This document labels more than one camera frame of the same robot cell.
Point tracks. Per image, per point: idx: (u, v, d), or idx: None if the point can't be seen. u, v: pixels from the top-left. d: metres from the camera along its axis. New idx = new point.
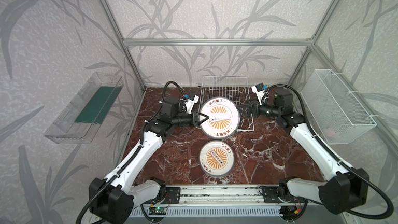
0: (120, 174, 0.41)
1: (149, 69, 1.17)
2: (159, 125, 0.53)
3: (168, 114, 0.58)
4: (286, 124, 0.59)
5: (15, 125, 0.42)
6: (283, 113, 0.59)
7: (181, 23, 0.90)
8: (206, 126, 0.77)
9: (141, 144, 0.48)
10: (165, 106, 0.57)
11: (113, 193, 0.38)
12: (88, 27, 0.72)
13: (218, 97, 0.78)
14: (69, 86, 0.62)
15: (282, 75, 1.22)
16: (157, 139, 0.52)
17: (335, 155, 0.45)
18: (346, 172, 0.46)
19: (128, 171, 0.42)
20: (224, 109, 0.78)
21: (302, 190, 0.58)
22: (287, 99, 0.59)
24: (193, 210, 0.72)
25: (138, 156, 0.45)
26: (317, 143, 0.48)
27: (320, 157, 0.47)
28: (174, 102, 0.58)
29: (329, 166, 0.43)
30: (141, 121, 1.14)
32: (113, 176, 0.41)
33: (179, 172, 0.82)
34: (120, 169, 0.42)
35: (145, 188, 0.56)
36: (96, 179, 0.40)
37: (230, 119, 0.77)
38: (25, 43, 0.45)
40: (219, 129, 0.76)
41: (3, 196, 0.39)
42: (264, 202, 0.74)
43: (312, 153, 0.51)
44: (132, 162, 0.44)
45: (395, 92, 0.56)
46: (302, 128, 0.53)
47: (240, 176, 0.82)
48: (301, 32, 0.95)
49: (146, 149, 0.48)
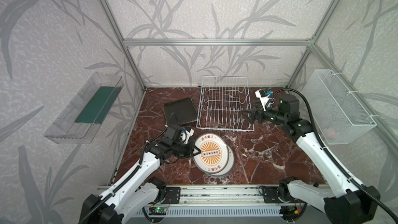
0: (115, 193, 0.42)
1: (149, 69, 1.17)
2: (158, 147, 0.56)
3: (171, 138, 0.62)
4: (292, 131, 0.56)
5: (15, 125, 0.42)
6: (290, 121, 0.56)
7: (181, 23, 0.90)
8: (199, 162, 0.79)
9: (140, 164, 0.50)
10: (170, 130, 0.62)
11: (105, 212, 0.39)
12: (88, 27, 0.72)
13: (210, 134, 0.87)
14: (69, 86, 0.63)
15: (282, 75, 1.22)
16: (155, 160, 0.54)
17: (344, 170, 0.43)
18: (356, 190, 0.44)
19: (123, 191, 0.43)
20: (215, 146, 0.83)
21: (303, 195, 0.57)
22: (293, 106, 0.56)
24: (193, 210, 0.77)
25: (135, 177, 0.47)
26: (327, 158, 0.45)
27: (329, 172, 0.44)
28: (179, 129, 0.65)
29: (339, 183, 0.41)
30: (141, 121, 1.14)
32: (108, 194, 0.42)
33: (179, 173, 0.82)
34: (116, 188, 0.43)
35: (141, 198, 0.56)
36: (90, 196, 0.41)
37: (221, 154, 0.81)
38: (25, 43, 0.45)
40: (210, 165, 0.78)
41: (3, 196, 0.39)
42: (264, 202, 0.74)
43: (320, 166, 0.48)
44: (129, 180, 0.46)
45: (395, 92, 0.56)
46: (310, 138, 0.50)
47: (240, 176, 0.82)
48: (300, 32, 0.95)
49: (143, 170, 0.50)
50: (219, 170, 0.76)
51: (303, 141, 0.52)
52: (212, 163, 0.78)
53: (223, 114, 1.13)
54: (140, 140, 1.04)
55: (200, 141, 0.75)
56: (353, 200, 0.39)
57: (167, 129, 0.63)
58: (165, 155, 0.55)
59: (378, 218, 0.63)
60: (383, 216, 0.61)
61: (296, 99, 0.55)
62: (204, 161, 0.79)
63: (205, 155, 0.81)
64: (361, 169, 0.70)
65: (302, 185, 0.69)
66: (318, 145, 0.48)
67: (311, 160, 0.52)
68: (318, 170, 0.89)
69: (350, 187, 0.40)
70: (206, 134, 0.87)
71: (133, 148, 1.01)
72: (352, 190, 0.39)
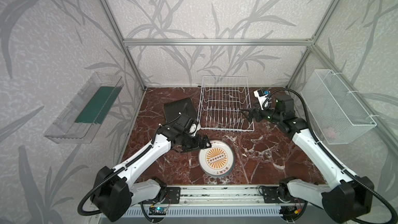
0: (127, 168, 0.43)
1: (149, 69, 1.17)
2: (170, 130, 0.56)
3: (183, 124, 0.63)
4: (288, 129, 0.58)
5: (15, 125, 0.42)
6: (285, 118, 0.59)
7: (181, 23, 0.90)
8: (205, 166, 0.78)
9: (152, 145, 0.50)
10: (183, 117, 0.63)
11: (118, 184, 0.39)
12: (88, 27, 0.72)
13: (213, 141, 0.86)
14: (69, 86, 0.63)
15: (282, 75, 1.22)
16: (166, 143, 0.54)
17: (338, 163, 0.44)
18: (350, 181, 0.45)
19: (134, 166, 0.44)
20: (221, 151, 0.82)
21: (303, 193, 0.58)
22: (288, 104, 0.59)
24: (193, 210, 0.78)
25: (147, 155, 0.48)
26: (322, 151, 0.47)
27: (324, 165, 0.46)
28: (190, 119, 0.66)
29: (333, 174, 0.43)
30: (141, 121, 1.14)
32: (120, 168, 0.43)
33: (179, 172, 0.82)
34: (128, 163, 0.44)
35: (145, 187, 0.56)
36: (103, 168, 0.42)
37: (226, 157, 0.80)
38: (25, 43, 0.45)
40: (217, 168, 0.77)
41: (3, 196, 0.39)
42: (264, 202, 0.74)
43: (315, 160, 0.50)
44: (141, 158, 0.46)
45: (395, 92, 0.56)
46: (304, 134, 0.52)
47: (240, 176, 0.82)
48: (300, 32, 0.95)
49: (155, 150, 0.50)
50: (227, 171, 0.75)
51: (299, 137, 0.54)
52: (218, 167, 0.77)
53: (223, 114, 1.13)
54: (140, 139, 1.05)
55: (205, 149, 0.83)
56: (345, 188, 0.39)
57: (179, 116, 0.64)
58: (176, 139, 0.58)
59: (378, 217, 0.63)
60: (383, 216, 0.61)
61: (291, 98, 0.57)
62: (210, 166, 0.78)
63: (212, 159, 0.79)
64: (361, 169, 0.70)
65: (301, 184, 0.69)
66: (313, 140, 0.50)
67: (308, 155, 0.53)
68: (318, 170, 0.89)
69: (344, 178, 0.40)
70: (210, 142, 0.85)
71: (133, 148, 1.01)
72: (345, 180, 0.40)
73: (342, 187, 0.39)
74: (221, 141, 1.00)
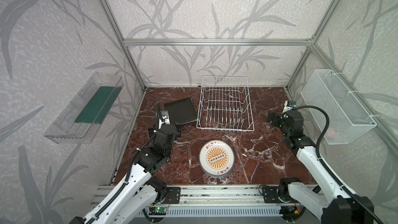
0: (98, 217, 0.41)
1: (149, 69, 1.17)
2: (149, 156, 0.52)
3: (162, 144, 0.56)
4: (292, 145, 0.61)
5: (15, 125, 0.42)
6: (292, 135, 0.60)
7: (181, 23, 0.90)
8: (205, 165, 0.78)
9: (126, 182, 0.46)
10: (159, 136, 0.55)
11: None
12: (88, 27, 0.72)
13: (213, 141, 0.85)
14: (69, 86, 0.63)
15: (282, 75, 1.22)
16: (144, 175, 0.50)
17: (337, 179, 0.45)
18: (348, 197, 0.44)
19: (107, 213, 0.41)
20: (221, 151, 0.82)
21: (303, 199, 0.57)
22: (298, 121, 0.61)
24: (193, 210, 0.72)
25: (122, 196, 0.45)
26: (323, 168, 0.48)
27: (323, 181, 0.47)
28: (171, 133, 0.56)
29: (330, 190, 0.43)
30: (141, 121, 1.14)
32: (90, 218, 0.40)
33: (180, 172, 0.82)
34: (99, 211, 0.41)
35: (139, 201, 0.57)
36: (75, 216, 0.40)
37: (227, 157, 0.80)
38: (25, 43, 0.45)
40: (217, 168, 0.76)
41: (3, 196, 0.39)
42: (264, 202, 0.74)
43: (315, 176, 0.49)
44: (115, 199, 0.43)
45: (395, 92, 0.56)
46: (308, 150, 0.54)
47: (240, 176, 0.82)
48: (300, 32, 0.95)
49: (129, 187, 0.46)
50: (227, 171, 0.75)
51: (301, 153, 0.56)
52: (218, 167, 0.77)
53: (223, 114, 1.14)
54: (140, 140, 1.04)
55: (205, 150, 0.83)
56: (340, 202, 0.40)
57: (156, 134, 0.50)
58: (157, 166, 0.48)
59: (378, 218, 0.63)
60: (383, 216, 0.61)
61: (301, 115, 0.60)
62: (211, 166, 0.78)
63: (213, 160, 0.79)
64: (361, 169, 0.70)
65: (303, 190, 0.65)
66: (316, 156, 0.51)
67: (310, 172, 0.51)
68: None
69: (341, 194, 0.41)
70: (210, 142, 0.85)
71: (133, 148, 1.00)
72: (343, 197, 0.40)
73: (337, 201, 0.40)
74: (223, 141, 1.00)
